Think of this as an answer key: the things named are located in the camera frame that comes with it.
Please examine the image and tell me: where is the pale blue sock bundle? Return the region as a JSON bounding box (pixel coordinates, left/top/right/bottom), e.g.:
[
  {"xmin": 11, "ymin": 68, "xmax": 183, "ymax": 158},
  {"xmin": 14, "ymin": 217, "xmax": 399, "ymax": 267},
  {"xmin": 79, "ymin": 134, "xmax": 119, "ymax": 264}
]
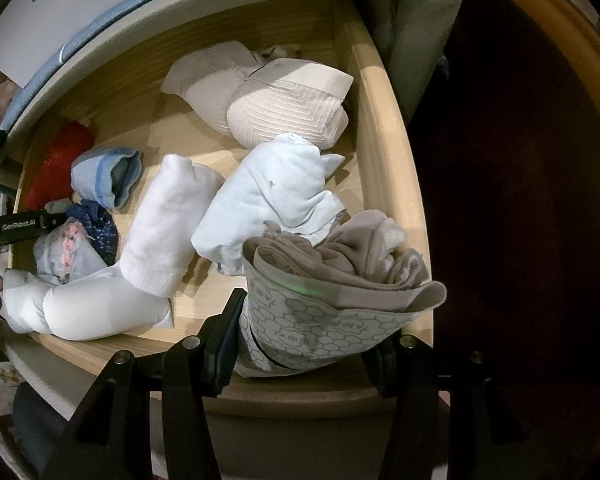
[{"xmin": 191, "ymin": 132, "xmax": 347, "ymax": 277}]

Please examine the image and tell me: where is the curved wooden rail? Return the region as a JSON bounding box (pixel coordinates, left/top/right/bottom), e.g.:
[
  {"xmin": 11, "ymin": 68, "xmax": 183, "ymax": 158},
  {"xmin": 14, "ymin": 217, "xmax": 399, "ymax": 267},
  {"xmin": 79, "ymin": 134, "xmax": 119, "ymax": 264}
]
[{"xmin": 452, "ymin": 0, "xmax": 600, "ymax": 171}]

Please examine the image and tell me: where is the blue and grey rolled sock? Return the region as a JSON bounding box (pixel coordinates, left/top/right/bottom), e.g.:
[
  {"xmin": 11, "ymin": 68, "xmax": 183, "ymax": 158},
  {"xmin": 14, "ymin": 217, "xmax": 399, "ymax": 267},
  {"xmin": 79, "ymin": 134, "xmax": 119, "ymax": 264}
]
[{"xmin": 71, "ymin": 146, "xmax": 144, "ymax": 210}]

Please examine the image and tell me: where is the dark blue speckled sock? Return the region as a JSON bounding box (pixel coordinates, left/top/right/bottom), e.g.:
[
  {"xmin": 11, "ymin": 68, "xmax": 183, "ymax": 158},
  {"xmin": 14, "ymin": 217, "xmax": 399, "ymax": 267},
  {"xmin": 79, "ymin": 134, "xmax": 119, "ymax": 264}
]
[{"xmin": 65, "ymin": 199, "xmax": 119, "ymax": 267}]

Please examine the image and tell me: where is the cream ribbed sock bundle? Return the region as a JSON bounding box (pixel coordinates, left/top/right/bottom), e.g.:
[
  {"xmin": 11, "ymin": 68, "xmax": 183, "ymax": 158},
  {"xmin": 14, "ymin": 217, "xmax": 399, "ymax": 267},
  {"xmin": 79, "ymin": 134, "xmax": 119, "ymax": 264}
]
[{"xmin": 161, "ymin": 41, "xmax": 355, "ymax": 150}]

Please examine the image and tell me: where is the floral print underwear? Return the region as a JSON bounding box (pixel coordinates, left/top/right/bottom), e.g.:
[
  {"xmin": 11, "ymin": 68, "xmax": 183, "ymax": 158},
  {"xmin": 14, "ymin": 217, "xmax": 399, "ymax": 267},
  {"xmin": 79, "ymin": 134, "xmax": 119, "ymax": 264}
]
[{"xmin": 33, "ymin": 220, "xmax": 107, "ymax": 284}]

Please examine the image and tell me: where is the wooden drawer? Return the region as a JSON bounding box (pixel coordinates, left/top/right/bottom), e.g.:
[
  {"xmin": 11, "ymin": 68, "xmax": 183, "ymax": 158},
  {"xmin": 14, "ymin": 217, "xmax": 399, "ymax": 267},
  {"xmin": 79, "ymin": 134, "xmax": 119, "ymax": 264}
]
[{"xmin": 0, "ymin": 0, "xmax": 437, "ymax": 418}]

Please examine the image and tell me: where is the red sock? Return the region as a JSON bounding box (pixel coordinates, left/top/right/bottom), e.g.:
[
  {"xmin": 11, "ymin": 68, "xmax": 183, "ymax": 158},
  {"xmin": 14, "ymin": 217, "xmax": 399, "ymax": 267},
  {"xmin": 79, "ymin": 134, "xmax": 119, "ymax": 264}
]
[{"xmin": 24, "ymin": 121, "xmax": 97, "ymax": 212}]

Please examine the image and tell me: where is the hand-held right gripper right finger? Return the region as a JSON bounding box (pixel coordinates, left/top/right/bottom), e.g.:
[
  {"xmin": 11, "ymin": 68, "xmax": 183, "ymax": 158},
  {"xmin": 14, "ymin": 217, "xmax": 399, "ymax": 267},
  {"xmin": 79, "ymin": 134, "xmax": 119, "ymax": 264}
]
[{"xmin": 366, "ymin": 336, "xmax": 526, "ymax": 480}]

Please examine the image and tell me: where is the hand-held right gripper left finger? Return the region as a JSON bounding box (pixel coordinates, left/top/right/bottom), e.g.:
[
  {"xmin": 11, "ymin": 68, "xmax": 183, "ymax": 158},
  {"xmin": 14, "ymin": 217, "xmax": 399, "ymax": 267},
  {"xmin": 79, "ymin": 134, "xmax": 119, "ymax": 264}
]
[{"xmin": 40, "ymin": 287, "xmax": 247, "ymax": 480}]

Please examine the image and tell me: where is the grey honeycomb-pattern sock bundle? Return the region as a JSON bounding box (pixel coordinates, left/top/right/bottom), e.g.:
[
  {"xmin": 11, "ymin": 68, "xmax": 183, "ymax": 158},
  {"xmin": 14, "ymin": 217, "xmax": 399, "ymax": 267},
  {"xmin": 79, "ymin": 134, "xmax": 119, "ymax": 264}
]
[{"xmin": 234, "ymin": 209, "xmax": 447, "ymax": 379}]

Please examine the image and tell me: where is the white long sock bundle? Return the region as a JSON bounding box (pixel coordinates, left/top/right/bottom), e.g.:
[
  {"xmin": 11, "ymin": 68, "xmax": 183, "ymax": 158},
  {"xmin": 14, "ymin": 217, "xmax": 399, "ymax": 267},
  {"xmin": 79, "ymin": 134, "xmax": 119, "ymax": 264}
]
[{"xmin": 0, "ymin": 264, "xmax": 175, "ymax": 344}]

